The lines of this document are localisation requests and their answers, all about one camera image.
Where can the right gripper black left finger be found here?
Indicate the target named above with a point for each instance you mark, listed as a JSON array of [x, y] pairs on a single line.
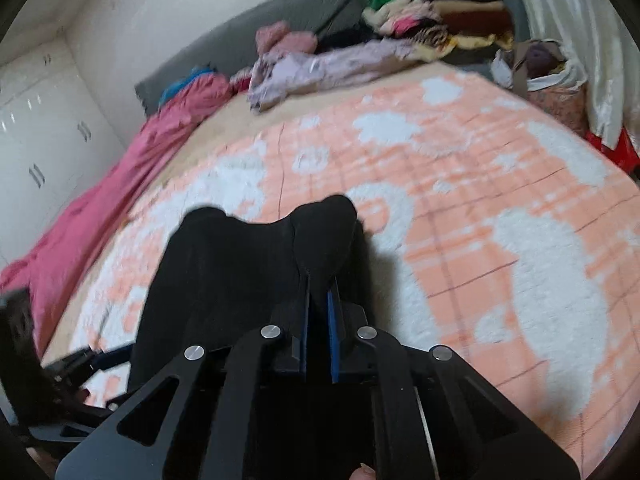
[[192, 419]]

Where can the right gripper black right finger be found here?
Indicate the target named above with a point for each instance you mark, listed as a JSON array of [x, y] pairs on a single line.
[[432, 415]]

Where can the black IKISS garment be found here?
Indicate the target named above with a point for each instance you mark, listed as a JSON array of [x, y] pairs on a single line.
[[221, 277]]

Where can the stack of folded clothes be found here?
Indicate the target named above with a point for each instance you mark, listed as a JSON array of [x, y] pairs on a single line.
[[458, 32]]

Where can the person's right hand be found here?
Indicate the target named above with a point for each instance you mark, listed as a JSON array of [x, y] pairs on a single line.
[[363, 472]]

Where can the pink duvet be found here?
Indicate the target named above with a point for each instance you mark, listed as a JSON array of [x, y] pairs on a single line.
[[53, 268]]

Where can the peach and white plaid blanket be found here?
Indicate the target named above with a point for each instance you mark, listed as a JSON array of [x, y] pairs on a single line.
[[495, 231]]

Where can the white wardrobe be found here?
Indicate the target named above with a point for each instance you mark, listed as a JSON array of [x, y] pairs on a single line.
[[55, 144]]

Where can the red bag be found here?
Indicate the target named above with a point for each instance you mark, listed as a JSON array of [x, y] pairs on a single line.
[[624, 155]]

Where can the blue garment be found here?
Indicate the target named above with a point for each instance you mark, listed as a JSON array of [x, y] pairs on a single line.
[[175, 87]]

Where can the floral laundry bag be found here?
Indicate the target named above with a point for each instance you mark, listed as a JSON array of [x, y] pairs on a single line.
[[548, 75]]

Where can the lilac crumpled garment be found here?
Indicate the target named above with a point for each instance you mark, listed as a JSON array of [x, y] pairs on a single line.
[[276, 76]]

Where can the grey headboard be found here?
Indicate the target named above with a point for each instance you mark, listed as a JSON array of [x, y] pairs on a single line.
[[230, 46]]

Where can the white satin curtain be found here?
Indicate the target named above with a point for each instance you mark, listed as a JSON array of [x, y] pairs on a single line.
[[602, 42]]

